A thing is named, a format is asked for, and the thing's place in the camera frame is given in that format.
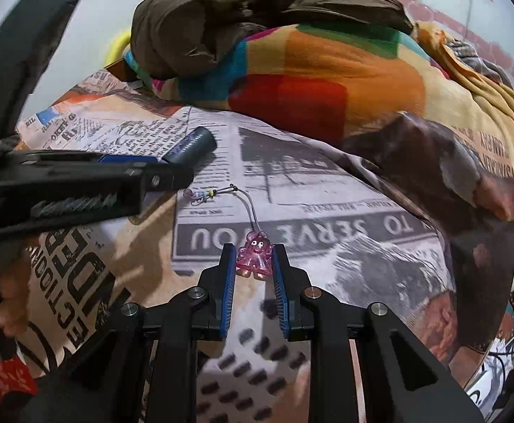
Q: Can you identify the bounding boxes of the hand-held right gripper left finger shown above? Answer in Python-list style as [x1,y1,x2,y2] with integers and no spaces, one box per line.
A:
[32,242,237,423]

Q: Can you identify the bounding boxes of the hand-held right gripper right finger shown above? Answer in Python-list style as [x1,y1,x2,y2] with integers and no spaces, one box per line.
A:
[271,243,484,423]

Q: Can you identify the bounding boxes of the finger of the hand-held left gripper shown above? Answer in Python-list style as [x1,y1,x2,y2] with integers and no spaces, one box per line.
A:
[0,163,196,235]
[12,149,169,168]

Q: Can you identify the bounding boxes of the pink bear charm with string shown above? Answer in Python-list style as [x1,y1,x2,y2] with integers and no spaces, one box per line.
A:
[183,184,276,281]

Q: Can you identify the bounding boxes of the dark blue tube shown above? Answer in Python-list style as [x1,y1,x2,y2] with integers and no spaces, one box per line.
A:
[162,125,217,166]

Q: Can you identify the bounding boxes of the person's left hand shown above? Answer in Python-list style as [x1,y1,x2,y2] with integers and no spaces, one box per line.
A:
[0,235,37,340]

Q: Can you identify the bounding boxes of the newspaper print blanket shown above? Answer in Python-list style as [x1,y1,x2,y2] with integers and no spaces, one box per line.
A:
[14,68,514,423]

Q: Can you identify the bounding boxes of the yellow curved plastic object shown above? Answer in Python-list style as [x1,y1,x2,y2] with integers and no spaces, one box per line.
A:
[104,29,132,65]

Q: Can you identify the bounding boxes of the brown jacket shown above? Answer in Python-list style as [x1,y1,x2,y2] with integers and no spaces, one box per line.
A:
[130,0,416,82]

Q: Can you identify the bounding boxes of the red patterned bag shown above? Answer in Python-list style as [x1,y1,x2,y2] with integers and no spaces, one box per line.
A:
[0,357,39,406]

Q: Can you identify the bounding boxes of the colourful checked blanket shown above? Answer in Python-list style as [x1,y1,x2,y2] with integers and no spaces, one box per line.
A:
[122,24,438,146]

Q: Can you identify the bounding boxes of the tan blanket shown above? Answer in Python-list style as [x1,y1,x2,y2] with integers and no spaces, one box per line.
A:
[416,20,514,239]

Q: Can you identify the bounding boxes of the grey plaid cloth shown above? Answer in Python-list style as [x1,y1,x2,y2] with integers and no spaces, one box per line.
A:
[444,39,514,86]

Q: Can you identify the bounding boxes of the thin black cables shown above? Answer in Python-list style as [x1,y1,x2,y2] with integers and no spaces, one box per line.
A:
[486,308,514,406]

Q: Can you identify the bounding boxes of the pink heart wall stickers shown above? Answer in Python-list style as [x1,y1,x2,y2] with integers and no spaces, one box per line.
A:
[378,0,514,71]

